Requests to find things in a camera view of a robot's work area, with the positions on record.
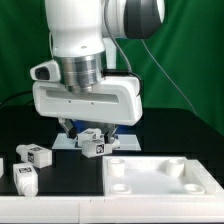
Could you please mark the white obstacle fence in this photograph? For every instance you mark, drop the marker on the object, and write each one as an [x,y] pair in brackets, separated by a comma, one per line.
[87,210]

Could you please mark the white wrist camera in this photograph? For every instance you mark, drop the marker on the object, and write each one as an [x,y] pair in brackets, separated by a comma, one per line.
[47,71]

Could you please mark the white square tabletop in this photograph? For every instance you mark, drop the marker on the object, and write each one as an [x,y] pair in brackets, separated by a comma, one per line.
[154,176]

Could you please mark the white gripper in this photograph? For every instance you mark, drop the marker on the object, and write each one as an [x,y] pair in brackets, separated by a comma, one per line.
[115,100]

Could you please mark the white tag sheet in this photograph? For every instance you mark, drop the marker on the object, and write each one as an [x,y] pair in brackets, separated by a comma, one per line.
[127,142]

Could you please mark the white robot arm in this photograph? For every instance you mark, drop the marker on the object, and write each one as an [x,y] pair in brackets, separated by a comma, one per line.
[81,81]

